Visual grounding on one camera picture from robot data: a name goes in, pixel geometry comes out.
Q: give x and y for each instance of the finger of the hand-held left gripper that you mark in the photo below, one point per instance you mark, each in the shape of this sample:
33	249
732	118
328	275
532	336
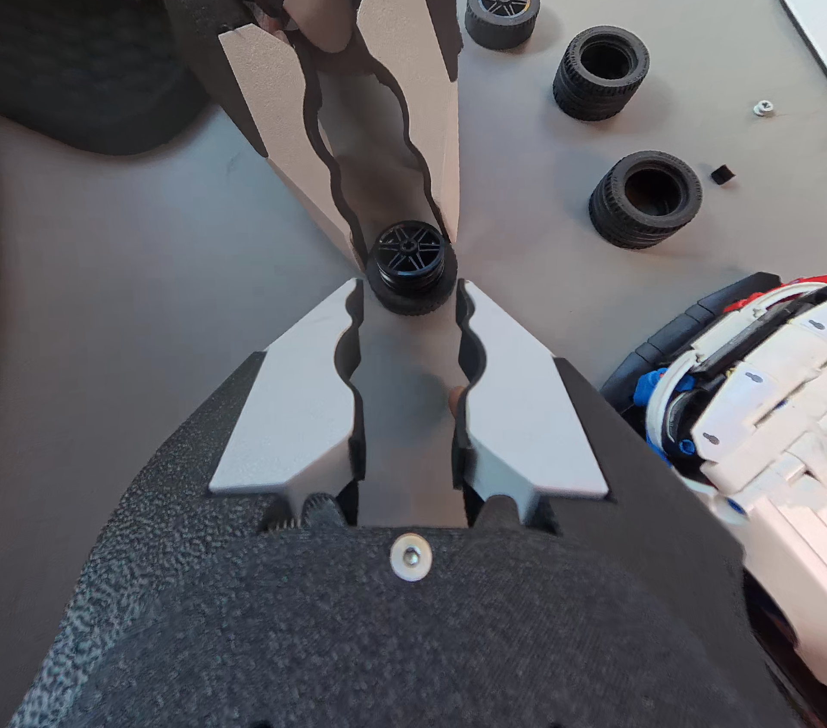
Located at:
271	95
420	82

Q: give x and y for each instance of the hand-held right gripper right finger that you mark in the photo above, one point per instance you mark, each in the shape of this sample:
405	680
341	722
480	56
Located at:
530	418

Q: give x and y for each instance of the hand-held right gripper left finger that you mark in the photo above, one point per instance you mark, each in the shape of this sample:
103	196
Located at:
284	418

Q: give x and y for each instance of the toy brick race car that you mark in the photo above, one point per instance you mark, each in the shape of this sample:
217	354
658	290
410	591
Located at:
762	405

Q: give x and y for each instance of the person's left hand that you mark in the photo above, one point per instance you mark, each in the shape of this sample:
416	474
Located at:
323	11

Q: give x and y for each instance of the black textured pad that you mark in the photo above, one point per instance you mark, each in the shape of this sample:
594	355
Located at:
77	75

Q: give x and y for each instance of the black small brick bush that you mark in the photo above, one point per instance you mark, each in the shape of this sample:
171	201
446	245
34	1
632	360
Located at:
723	173

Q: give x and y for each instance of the grey small brick bush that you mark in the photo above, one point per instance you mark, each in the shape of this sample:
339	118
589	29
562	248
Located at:
763	107

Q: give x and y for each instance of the white book stand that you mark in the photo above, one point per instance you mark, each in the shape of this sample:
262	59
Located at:
811	4

